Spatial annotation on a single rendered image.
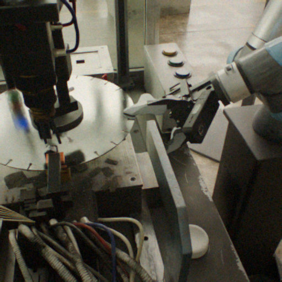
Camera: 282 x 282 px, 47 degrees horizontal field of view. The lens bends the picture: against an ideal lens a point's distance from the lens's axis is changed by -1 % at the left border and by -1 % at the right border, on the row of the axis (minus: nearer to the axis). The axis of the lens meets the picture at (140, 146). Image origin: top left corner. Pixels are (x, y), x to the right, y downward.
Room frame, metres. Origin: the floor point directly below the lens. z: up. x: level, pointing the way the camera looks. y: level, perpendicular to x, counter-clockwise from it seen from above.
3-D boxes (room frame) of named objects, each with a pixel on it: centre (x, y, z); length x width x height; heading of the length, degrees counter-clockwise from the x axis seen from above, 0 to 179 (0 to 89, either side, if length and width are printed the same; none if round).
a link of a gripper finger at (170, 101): (0.56, -0.06, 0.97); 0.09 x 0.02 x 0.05; 91
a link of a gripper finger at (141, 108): (0.58, -0.01, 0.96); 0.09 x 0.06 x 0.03; 91
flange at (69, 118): (0.56, 0.18, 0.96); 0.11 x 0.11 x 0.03
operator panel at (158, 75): (0.89, -0.09, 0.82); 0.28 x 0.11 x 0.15; 11
